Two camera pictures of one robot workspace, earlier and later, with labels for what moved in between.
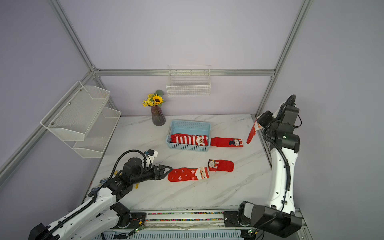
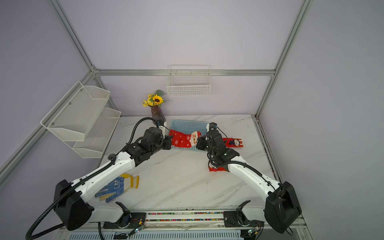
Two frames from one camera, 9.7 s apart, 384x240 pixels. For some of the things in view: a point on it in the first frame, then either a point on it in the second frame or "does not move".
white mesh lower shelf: (98, 137) does not move
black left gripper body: (146, 174) → (164, 144)
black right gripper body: (268, 123) → (205, 145)
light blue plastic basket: (189, 127) does not move
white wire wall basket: (189, 80) does not move
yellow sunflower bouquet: (154, 99) does not move
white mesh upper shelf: (76, 114) does not move
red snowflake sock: (180, 174) → (179, 139)
